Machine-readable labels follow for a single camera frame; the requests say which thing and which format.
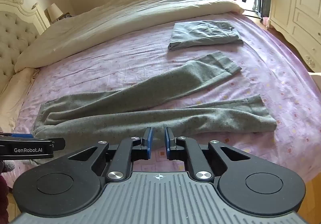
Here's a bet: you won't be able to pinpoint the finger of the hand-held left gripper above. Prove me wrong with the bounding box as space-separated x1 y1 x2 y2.
0 133 34 139
51 138 66 151

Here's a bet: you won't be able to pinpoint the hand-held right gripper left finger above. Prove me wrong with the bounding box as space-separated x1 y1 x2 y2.
68 127 153 182

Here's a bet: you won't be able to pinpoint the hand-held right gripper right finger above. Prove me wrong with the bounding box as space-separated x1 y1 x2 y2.
164 127 251 182

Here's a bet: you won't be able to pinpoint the gray speckled pants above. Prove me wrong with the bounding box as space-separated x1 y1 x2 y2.
33 51 277 165

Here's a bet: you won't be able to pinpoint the folded blue-gray pants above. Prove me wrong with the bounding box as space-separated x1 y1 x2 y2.
168 20 244 51

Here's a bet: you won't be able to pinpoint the cream pillow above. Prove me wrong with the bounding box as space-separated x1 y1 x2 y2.
0 67 41 130

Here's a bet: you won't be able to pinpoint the person's dark red clothing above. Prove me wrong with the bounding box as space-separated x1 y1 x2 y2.
0 175 12 216

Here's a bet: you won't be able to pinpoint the cream tufted headboard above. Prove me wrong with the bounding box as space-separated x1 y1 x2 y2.
0 0 51 94

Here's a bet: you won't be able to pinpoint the pink patterned bed sheet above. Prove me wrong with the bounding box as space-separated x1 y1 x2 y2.
0 10 321 189

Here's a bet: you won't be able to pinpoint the bedside lamp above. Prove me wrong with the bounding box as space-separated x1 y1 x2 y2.
46 3 65 23

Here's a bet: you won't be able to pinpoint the cream wardrobe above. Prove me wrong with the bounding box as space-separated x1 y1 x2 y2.
266 0 321 67

